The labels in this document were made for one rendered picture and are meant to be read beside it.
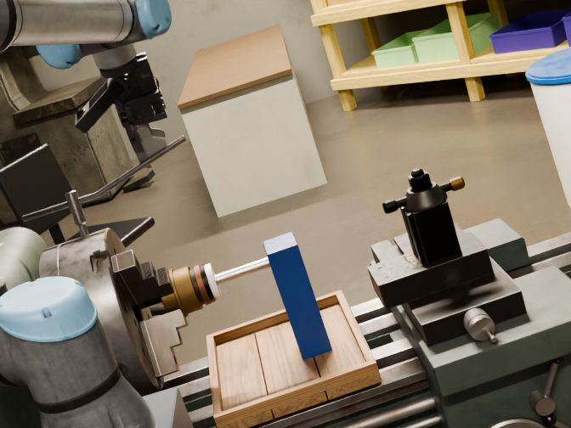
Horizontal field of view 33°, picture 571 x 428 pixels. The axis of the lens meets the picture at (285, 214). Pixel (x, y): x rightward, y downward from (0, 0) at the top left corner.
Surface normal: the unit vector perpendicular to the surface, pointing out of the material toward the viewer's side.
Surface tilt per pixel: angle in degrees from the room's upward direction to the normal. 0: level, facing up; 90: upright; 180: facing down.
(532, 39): 90
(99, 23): 116
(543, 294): 0
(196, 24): 90
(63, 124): 90
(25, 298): 7
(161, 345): 62
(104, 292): 55
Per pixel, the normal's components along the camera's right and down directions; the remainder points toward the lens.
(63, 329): 0.50, 0.07
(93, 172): -0.17, 0.37
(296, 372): -0.30, -0.90
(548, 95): -0.81, 0.46
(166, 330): -0.04, -0.18
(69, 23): 0.87, 0.33
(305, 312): 0.11, 0.28
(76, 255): -0.25, -0.76
